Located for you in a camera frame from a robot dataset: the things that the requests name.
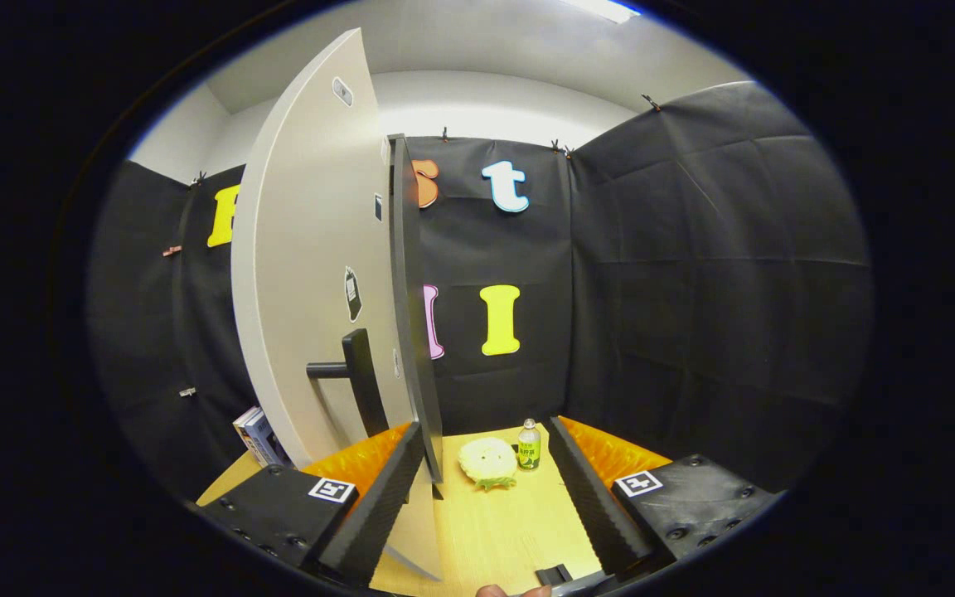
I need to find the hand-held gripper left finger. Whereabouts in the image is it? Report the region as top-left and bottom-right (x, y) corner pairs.
(196, 420), (428, 588)

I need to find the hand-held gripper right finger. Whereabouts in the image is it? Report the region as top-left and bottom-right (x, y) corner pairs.
(545, 414), (782, 579)

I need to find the black cabinet door handle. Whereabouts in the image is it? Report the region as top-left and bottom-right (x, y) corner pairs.
(306, 328), (390, 439)

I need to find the grey shoe cabinet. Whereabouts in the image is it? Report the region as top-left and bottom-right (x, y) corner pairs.
(386, 133), (446, 487)

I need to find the beige shoe cabinet door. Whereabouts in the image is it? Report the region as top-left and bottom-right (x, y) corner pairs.
(230, 27), (445, 582)

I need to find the green drink bottle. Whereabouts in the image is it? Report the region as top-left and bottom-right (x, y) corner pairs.
(517, 419), (542, 472)

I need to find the pale yellow plush toy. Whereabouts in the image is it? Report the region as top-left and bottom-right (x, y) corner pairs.
(458, 437), (519, 491)

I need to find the blue cover book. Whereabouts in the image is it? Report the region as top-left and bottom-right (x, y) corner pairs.
(244, 410), (288, 467)

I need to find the black backdrop cloth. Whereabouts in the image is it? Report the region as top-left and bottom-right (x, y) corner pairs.
(88, 80), (875, 508)

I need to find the ceiling light panel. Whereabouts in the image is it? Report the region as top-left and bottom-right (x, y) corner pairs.
(565, 0), (641, 25)

